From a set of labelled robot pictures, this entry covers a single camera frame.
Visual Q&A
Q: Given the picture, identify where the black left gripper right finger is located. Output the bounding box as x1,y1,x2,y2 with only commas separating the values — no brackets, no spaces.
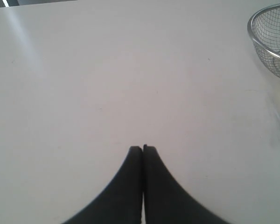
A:
143,145,227,224

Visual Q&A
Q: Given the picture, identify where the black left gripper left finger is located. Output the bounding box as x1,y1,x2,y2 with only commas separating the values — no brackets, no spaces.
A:
65,146,143,224

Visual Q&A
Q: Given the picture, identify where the oval wire mesh basket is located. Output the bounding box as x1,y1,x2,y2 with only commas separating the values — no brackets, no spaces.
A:
247,3,280,78

